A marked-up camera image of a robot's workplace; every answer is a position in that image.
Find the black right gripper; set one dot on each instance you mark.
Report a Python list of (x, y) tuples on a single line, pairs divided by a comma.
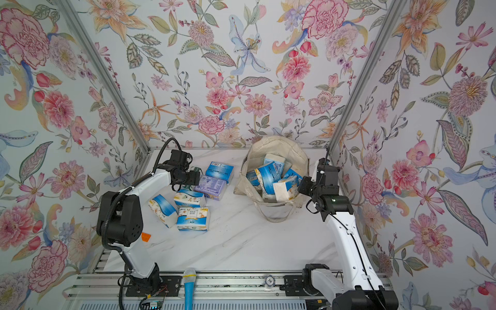
[(305, 189)]

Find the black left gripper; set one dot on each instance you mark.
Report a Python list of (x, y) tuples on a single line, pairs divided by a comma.
[(194, 178)]

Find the white blue tissue cube pack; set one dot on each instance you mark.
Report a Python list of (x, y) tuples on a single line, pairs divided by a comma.
[(279, 161)]

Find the blue tissue pack front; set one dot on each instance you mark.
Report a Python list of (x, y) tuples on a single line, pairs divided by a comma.
[(268, 175)]

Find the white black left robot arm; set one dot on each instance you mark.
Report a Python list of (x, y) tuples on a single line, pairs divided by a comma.
[(120, 221)]

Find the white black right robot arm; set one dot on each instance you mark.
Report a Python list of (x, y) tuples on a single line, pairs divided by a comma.
[(360, 287)]

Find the blue white tissue pack left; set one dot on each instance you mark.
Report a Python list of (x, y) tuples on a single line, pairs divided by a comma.
[(186, 198)]

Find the purple tissue pack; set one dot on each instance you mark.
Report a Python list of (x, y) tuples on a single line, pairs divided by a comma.
[(211, 188)]

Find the blue white tissue pack tilted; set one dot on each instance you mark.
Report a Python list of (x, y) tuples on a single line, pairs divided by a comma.
[(164, 210)]

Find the orange white tissue pack middle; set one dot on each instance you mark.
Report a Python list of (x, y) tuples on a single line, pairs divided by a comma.
[(193, 219)]

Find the orange tag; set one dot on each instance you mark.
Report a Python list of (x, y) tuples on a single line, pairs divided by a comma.
[(146, 237)]

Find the silver round knob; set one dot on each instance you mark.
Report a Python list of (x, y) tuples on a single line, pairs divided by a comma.
[(269, 282)]

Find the blue microphone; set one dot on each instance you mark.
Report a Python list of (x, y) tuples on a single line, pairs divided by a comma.
[(188, 279)]

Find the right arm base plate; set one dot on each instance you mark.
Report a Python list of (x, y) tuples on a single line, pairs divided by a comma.
[(293, 286)]

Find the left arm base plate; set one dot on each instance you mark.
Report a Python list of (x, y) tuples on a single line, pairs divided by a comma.
[(167, 286)]

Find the aluminium front rail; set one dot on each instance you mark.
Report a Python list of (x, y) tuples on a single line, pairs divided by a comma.
[(214, 285)]

